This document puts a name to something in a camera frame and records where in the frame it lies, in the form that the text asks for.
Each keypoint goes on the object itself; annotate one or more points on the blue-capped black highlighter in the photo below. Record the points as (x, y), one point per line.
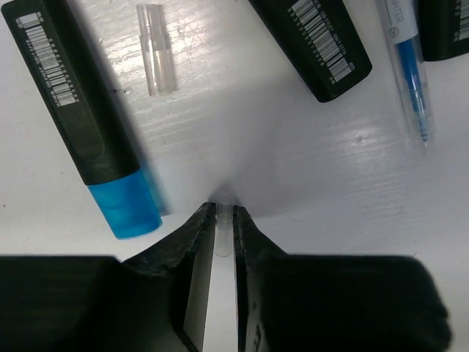
(72, 87)

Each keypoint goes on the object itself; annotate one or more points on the pink-capped black highlighter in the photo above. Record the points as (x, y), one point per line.
(443, 28)

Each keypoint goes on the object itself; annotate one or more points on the clear pen cap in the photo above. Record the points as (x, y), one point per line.
(156, 50)

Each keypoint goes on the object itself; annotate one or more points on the green clear pen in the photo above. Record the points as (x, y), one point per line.
(223, 230)

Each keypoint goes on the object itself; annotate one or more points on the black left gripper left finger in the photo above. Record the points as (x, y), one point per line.
(154, 301)

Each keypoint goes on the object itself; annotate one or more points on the blue clear pen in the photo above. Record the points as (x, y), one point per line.
(400, 29)

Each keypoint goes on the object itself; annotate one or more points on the orange-capped black highlighter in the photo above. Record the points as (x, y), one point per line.
(320, 40)

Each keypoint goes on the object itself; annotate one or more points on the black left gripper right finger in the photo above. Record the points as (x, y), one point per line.
(311, 302)

